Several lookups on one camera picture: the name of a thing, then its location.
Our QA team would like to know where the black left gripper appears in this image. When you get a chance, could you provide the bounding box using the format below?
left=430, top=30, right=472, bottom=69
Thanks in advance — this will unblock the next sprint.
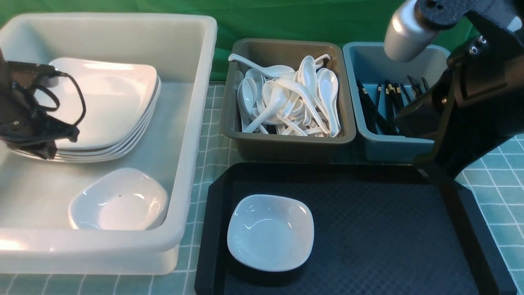
left=0, top=57, right=86, bottom=160

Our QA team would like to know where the black serving tray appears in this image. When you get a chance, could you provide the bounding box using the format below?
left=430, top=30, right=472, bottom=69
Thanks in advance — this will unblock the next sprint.
left=194, top=163, right=518, bottom=295

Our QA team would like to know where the white square rice plate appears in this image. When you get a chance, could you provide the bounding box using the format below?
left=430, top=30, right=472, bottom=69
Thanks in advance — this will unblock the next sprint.
left=50, top=57, right=157, bottom=150

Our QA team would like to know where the pile of black chopsticks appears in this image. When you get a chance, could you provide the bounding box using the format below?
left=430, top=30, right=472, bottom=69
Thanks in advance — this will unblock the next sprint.
left=356, top=75, right=429, bottom=136

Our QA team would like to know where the white bowl in tub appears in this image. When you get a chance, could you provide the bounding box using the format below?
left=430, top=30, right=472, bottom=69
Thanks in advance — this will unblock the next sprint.
left=68, top=168, right=169, bottom=230

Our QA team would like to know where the blue-grey plastic chopstick bin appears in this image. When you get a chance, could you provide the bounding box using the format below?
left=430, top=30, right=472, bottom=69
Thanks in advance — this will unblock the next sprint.
left=343, top=42, right=449, bottom=164

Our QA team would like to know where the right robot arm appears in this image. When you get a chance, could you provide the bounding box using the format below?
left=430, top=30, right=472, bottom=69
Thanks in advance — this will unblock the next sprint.
left=384, top=0, right=524, bottom=183

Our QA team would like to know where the large white plastic tub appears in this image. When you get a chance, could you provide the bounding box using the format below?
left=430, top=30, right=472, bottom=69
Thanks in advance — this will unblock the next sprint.
left=1, top=13, right=217, bottom=275

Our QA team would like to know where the green backdrop cloth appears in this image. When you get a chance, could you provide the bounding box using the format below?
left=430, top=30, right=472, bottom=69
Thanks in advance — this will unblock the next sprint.
left=0, top=0, right=475, bottom=82

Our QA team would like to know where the white square bowl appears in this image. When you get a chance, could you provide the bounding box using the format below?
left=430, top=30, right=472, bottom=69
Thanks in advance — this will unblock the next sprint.
left=227, top=194, right=315, bottom=272

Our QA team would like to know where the pile of white spoons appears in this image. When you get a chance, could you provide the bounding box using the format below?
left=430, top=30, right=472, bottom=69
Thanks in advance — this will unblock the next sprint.
left=228, top=54, right=342, bottom=138

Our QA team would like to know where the stack of white plates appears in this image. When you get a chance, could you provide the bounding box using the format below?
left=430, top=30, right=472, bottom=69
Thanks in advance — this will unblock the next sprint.
left=11, top=76, right=162, bottom=163

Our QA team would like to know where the teal checked tablecloth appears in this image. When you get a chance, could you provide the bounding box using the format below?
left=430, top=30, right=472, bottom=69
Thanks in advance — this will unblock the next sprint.
left=1, top=82, right=524, bottom=295

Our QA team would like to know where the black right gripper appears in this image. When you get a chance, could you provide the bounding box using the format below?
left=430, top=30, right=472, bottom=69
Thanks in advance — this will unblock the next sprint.
left=393, top=11, right=523, bottom=179

